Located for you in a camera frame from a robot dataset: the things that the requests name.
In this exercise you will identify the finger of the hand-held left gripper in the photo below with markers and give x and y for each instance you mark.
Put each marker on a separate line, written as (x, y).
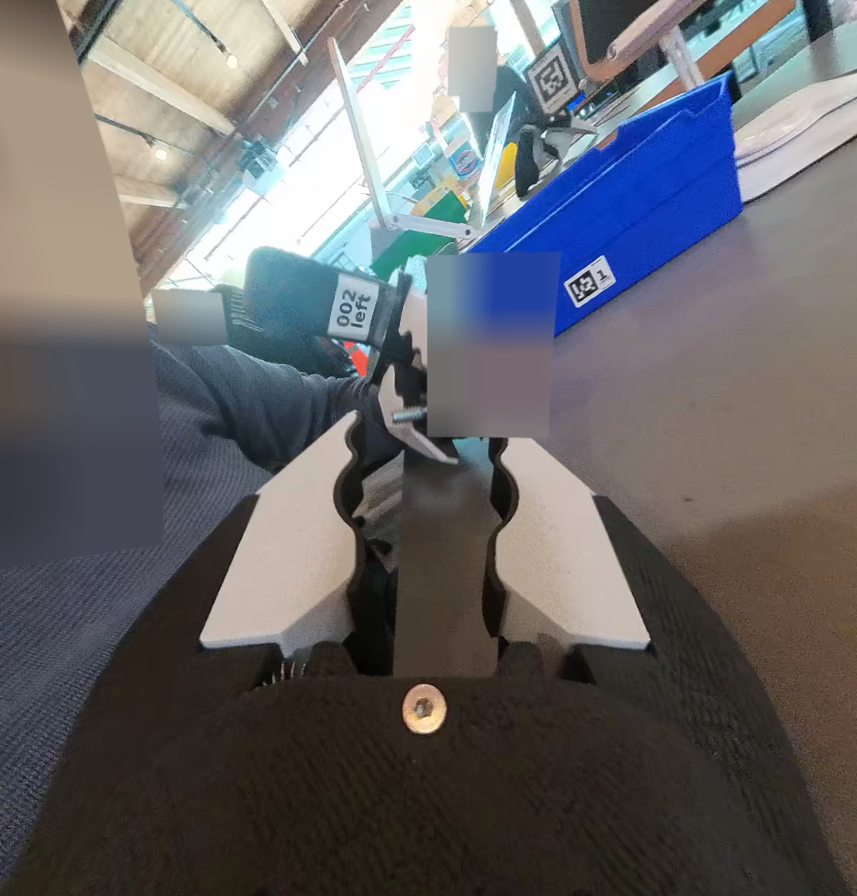
(415, 308)
(428, 448)

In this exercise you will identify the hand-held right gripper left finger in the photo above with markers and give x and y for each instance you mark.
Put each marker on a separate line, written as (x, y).
(288, 560)

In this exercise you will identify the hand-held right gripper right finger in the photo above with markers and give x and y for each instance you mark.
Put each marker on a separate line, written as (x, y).
(575, 560)

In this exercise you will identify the black knob with screw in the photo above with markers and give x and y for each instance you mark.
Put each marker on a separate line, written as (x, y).
(407, 416)

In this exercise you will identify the green board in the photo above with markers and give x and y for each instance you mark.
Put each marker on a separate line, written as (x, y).
(411, 255)

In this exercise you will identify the large blue bin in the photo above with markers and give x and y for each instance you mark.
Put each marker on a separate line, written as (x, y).
(645, 196)

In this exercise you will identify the black white fiducial marker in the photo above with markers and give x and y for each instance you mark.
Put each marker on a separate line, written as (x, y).
(555, 80)

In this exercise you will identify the monitor with tan rim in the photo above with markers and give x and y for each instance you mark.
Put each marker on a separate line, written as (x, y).
(610, 21)

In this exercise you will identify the white monitor base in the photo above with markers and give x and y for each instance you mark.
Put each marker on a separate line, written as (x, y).
(799, 140)

